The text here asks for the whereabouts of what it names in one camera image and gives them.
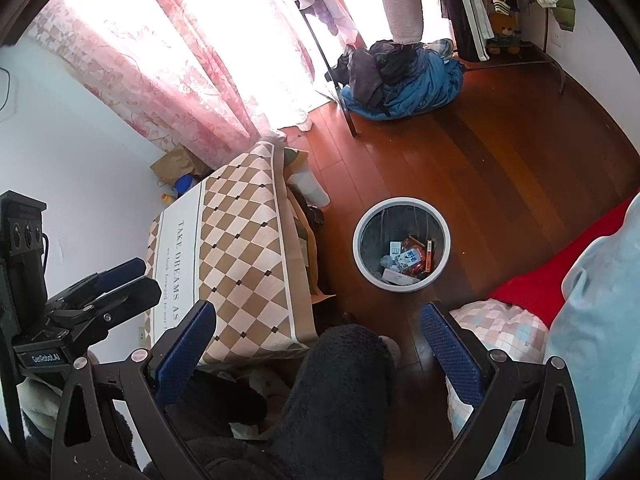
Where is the white tissue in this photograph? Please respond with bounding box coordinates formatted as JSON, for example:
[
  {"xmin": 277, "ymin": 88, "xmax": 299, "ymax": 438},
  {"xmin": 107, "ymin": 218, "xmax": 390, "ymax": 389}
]
[{"xmin": 380, "ymin": 255, "xmax": 395, "ymax": 269}]

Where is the white grey long box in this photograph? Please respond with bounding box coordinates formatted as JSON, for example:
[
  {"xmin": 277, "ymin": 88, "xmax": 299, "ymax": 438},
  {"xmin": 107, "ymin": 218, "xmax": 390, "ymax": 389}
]
[{"xmin": 382, "ymin": 269, "xmax": 419, "ymax": 286}]

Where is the yellow box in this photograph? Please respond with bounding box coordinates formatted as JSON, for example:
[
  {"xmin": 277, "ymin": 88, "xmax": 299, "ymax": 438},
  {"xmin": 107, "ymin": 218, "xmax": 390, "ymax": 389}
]
[{"xmin": 424, "ymin": 239, "xmax": 433, "ymax": 274}]

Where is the blue white milk carton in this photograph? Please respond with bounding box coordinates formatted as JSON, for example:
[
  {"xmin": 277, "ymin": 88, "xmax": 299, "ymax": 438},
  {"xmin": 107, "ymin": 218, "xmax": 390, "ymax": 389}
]
[{"xmin": 396, "ymin": 247, "xmax": 423, "ymax": 272}]

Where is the white medicine box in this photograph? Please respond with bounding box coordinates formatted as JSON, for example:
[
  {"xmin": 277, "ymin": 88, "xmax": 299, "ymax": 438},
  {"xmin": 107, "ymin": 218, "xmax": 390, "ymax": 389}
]
[{"xmin": 390, "ymin": 242, "xmax": 401, "ymax": 256}]

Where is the white round trash bin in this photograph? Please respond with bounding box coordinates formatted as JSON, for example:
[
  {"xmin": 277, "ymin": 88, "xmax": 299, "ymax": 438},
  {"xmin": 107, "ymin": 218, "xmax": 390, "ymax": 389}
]
[{"xmin": 352, "ymin": 197, "xmax": 451, "ymax": 292}]

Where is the orange bottle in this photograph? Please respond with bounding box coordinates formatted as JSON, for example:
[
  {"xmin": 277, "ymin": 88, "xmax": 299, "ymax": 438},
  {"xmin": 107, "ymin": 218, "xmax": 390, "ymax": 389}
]
[{"xmin": 160, "ymin": 193, "xmax": 177, "ymax": 205}]

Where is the pink checkered pillow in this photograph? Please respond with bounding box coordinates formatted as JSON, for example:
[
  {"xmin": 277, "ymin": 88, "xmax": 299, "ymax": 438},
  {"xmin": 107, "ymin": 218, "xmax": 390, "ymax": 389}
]
[{"xmin": 451, "ymin": 299, "xmax": 549, "ymax": 479}]

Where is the light blue quilt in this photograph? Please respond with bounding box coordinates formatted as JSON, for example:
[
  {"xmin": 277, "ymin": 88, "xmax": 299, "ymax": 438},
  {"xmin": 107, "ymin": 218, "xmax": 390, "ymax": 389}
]
[{"xmin": 546, "ymin": 198, "xmax": 640, "ymax": 479}]

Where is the blue lid jar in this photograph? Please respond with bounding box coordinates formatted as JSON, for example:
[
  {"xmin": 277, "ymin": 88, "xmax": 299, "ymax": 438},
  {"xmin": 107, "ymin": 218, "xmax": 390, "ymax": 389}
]
[{"xmin": 174, "ymin": 174, "xmax": 200, "ymax": 196}]

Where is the checkered tablecloth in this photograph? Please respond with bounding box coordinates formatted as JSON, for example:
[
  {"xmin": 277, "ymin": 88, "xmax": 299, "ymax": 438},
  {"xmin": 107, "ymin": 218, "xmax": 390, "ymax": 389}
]
[{"xmin": 143, "ymin": 138, "xmax": 322, "ymax": 365}]

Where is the brown paper bag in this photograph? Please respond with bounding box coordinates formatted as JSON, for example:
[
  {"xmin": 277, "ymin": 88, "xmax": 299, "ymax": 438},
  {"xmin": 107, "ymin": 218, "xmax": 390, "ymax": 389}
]
[{"xmin": 151, "ymin": 145, "xmax": 213, "ymax": 186}]

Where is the red blanket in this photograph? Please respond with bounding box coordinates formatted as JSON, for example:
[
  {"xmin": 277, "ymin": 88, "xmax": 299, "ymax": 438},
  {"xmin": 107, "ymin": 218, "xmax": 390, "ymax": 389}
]
[{"xmin": 488, "ymin": 197, "xmax": 632, "ymax": 328}]

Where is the black fuzzy trouser leg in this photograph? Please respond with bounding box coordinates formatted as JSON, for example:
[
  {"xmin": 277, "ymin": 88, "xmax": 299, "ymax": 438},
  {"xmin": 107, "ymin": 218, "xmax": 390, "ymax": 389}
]
[{"xmin": 167, "ymin": 324, "xmax": 396, "ymax": 479}]

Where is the pink floral curtain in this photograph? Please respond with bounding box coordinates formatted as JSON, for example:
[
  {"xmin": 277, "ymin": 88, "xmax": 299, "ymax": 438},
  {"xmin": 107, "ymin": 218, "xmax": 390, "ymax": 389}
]
[{"xmin": 27, "ymin": 0, "xmax": 314, "ymax": 167}]

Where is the blue clothes pile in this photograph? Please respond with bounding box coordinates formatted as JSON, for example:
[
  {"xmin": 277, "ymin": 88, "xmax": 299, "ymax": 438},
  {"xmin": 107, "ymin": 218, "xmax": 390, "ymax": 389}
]
[{"xmin": 326, "ymin": 38, "xmax": 464, "ymax": 122}]

